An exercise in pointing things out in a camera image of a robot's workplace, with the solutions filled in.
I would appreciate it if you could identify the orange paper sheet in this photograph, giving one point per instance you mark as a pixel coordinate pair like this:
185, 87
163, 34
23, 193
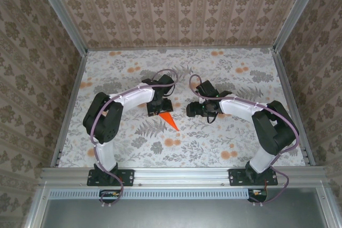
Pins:
168, 119

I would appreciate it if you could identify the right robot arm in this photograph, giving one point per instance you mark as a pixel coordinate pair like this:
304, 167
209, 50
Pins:
275, 132

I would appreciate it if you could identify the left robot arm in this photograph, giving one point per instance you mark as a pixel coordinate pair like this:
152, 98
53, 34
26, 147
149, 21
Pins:
112, 124

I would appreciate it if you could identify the floral patterned table cover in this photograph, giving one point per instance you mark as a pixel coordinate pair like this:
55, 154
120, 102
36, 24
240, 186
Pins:
213, 142

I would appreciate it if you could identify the aluminium back edge strip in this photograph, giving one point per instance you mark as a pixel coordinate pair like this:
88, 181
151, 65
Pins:
181, 48

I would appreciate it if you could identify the grey metal panel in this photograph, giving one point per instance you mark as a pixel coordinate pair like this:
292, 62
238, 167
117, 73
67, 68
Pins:
187, 216

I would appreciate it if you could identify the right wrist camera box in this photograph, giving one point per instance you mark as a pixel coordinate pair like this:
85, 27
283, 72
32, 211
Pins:
207, 87

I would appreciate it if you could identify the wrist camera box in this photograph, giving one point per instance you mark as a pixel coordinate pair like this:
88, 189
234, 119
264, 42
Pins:
164, 79
207, 87

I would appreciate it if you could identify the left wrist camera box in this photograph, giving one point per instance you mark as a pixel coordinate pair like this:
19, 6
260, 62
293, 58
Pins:
164, 79

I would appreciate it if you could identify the aluminium front rail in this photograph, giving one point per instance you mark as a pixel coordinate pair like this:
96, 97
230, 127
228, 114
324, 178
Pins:
181, 174

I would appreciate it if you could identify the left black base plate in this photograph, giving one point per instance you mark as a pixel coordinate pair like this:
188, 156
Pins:
128, 177

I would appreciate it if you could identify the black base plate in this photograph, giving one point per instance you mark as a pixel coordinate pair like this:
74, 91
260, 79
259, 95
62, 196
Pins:
233, 178
128, 177

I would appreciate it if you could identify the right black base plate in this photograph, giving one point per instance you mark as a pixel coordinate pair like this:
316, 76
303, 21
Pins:
233, 178

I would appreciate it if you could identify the right aluminium side rail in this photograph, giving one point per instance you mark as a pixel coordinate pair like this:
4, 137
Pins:
284, 81

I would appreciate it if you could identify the aluminium side rail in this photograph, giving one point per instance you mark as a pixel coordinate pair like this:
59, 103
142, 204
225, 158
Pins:
284, 81
77, 81

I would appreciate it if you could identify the left aluminium side rail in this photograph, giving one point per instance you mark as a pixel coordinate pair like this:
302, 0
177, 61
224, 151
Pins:
77, 81

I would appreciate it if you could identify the right aluminium corner post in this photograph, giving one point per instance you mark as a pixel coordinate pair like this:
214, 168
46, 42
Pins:
297, 11

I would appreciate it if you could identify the aluminium corner post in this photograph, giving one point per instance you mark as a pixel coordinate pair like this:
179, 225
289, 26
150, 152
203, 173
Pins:
297, 11
61, 11

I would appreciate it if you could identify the left aluminium corner post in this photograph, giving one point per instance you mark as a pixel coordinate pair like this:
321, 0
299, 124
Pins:
61, 11

